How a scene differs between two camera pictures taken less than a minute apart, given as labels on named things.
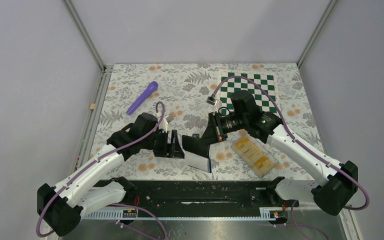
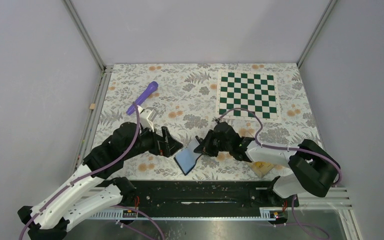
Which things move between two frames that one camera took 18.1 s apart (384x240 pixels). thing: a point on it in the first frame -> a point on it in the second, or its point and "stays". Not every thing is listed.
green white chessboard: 230,85 stays
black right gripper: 214,131 -> 205,147
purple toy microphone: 152,87 stays
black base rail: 200,197 stays
